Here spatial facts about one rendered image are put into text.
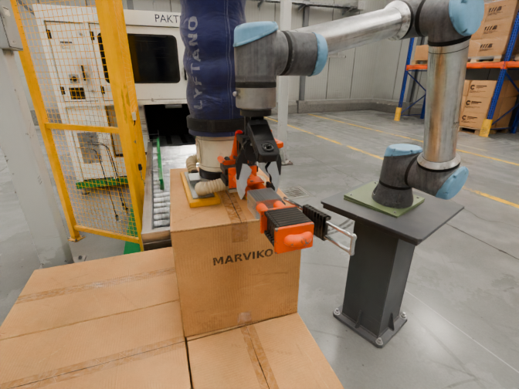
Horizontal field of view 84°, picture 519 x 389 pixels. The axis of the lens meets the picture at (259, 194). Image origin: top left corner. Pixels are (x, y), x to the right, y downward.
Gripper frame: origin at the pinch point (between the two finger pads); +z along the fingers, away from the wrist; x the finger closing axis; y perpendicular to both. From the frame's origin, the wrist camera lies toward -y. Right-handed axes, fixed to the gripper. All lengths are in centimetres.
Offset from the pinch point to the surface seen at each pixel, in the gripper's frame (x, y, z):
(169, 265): 25, 54, 53
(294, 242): 1.3, -24.0, -0.6
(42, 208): 103, 145, 54
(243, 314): 2.2, 10.8, 48.0
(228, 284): 6.9, 10.9, 34.2
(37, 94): 105, 197, -14
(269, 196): -0.3, -6.6, -2.1
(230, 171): 4.2, 12.4, -2.4
